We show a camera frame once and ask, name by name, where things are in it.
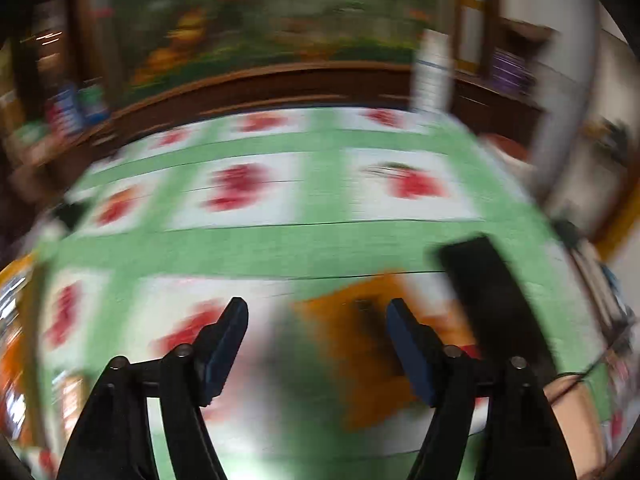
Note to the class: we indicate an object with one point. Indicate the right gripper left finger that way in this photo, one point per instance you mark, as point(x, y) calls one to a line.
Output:
point(216, 347)

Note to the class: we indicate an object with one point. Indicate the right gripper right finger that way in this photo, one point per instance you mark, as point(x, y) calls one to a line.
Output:
point(419, 350)

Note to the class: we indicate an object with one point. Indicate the orange snack packet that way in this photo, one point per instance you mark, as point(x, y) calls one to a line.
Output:
point(349, 324)

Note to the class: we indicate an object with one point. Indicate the black remote-like object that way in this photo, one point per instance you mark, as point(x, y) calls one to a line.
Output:
point(501, 319)

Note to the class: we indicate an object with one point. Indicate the green fruit pattern tablecloth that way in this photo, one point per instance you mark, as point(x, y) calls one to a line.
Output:
point(278, 219)

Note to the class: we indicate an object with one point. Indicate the white box with yellow tape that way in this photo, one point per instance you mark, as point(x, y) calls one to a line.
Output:
point(20, 405)

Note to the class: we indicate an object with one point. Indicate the flower mural panel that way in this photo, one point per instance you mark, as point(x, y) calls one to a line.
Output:
point(166, 43)

